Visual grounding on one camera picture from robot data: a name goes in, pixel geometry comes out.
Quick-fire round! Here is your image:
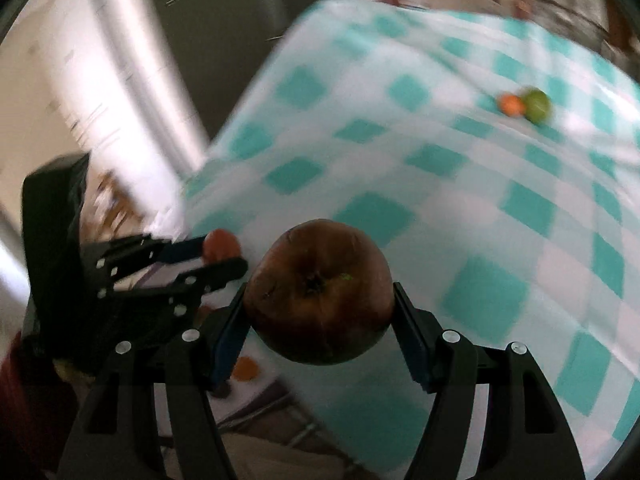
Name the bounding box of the red cherry tomato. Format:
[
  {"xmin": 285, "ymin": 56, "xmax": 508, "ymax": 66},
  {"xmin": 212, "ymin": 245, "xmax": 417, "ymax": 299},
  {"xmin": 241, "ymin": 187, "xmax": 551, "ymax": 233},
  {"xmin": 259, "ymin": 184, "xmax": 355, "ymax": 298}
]
[
  {"xmin": 497, "ymin": 93, "xmax": 527, "ymax": 117},
  {"xmin": 202, "ymin": 229, "xmax": 242, "ymax": 263}
]

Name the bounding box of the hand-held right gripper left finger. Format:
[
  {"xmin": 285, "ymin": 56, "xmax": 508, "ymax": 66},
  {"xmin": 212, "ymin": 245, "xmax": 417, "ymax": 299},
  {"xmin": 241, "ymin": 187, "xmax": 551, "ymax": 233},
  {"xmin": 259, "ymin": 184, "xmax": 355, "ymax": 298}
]
[{"xmin": 57, "ymin": 282, "xmax": 251, "ymax": 480}]

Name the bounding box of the small green tomato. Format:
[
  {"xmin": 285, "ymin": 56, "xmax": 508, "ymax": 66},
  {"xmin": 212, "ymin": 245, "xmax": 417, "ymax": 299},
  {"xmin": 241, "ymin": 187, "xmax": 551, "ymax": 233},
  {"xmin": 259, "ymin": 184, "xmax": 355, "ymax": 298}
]
[{"xmin": 520, "ymin": 87, "xmax": 554, "ymax": 126}]

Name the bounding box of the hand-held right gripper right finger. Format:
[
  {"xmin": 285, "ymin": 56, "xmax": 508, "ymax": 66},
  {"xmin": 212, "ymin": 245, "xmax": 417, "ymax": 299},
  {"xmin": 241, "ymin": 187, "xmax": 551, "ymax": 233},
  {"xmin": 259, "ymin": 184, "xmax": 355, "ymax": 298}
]
[{"xmin": 392, "ymin": 281, "xmax": 587, "ymax": 480}]

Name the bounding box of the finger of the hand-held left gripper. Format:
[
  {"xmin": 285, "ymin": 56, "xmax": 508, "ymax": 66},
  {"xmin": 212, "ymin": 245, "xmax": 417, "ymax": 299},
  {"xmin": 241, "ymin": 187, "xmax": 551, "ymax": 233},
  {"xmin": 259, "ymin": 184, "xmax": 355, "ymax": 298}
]
[
  {"xmin": 96, "ymin": 257, "xmax": 250, "ymax": 319},
  {"xmin": 81, "ymin": 233, "xmax": 211, "ymax": 287}
]

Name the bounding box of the orange tomato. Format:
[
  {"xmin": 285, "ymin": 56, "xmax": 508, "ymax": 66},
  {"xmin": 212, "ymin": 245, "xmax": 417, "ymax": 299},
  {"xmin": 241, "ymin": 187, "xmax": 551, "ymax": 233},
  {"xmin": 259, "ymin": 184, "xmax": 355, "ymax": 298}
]
[{"xmin": 234, "ymin": 355, "xmax": 261, "ymax": 381}]

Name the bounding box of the teal white checked tablecloth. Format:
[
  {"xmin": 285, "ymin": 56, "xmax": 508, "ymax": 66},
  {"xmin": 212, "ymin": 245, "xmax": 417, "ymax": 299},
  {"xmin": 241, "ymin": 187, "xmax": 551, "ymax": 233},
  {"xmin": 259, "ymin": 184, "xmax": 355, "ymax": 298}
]
[{"xmin": 180, "ymin": 0, "xmax": 640, "ymax": 477}]

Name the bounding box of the grey tall appliance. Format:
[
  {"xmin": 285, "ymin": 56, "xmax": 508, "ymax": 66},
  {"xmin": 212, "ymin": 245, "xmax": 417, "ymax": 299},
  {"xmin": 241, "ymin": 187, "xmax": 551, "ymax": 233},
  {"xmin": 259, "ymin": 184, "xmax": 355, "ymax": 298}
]
[{"xmin": 90, "ymin": 0, "xmax": 283, "ymax": 176}]

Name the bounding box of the dark red round fruit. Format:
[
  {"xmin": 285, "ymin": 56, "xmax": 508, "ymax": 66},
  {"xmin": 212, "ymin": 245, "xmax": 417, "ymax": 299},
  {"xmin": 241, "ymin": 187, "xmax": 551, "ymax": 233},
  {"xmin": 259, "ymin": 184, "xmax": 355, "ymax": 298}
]
[{"xmin": 243, "ymin": 218, "xmax": 394, "ymax": 365}]

